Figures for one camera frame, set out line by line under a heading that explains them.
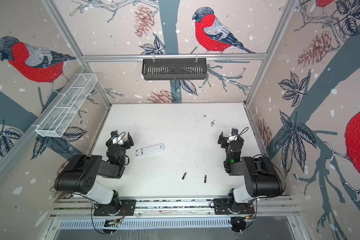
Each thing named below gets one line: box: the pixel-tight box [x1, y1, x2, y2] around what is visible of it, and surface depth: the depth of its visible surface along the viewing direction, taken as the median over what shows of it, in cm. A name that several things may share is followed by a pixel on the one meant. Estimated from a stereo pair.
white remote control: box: [134, 143, 165, 157], surface depth 95 cm
